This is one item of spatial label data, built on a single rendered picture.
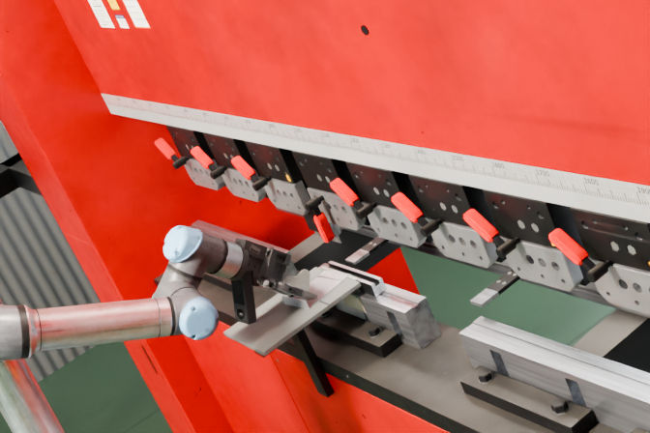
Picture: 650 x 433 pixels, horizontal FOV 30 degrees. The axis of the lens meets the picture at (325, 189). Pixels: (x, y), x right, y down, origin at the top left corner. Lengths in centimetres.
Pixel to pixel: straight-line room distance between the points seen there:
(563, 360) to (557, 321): 196
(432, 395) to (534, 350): 26
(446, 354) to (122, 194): 120
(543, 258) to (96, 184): 165
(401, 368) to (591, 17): 112
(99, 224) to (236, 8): 115
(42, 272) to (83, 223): 197
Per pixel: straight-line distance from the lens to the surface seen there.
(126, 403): 483
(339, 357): 262
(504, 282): 236
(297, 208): 256
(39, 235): 521
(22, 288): 524
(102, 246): 332
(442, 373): 242
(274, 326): 257
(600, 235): 178
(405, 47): 190
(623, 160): 165
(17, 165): 376
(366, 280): 258
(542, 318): 415
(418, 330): 250
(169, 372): 349
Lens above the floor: 215
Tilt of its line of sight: 22 degrees down
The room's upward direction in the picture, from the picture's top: 24 degrees counter-clockwise
